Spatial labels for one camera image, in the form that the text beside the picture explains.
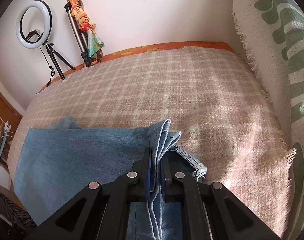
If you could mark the light blue denim pants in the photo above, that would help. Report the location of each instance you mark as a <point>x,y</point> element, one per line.
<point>79,155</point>

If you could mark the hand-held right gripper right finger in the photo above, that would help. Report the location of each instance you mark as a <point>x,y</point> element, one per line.
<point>167,173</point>

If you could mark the white clip lamp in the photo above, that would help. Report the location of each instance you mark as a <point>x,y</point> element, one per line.
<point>6,126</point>

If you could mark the orange patterned scarf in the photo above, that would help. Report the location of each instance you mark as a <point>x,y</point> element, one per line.
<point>92,40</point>

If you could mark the black woven basket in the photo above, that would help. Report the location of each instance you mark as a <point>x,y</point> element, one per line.
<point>12,210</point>

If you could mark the folded silver tripod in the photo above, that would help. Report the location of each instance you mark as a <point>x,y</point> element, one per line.
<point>77,32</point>

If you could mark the green white patterned pillow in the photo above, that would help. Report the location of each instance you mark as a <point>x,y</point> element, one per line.
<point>267,55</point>

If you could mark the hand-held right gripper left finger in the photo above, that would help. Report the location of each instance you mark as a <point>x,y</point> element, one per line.
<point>148,180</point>

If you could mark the black mini tripod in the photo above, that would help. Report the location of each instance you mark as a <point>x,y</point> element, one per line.
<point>53,60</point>

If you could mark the wooden door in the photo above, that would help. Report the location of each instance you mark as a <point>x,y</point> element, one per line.
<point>4,110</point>

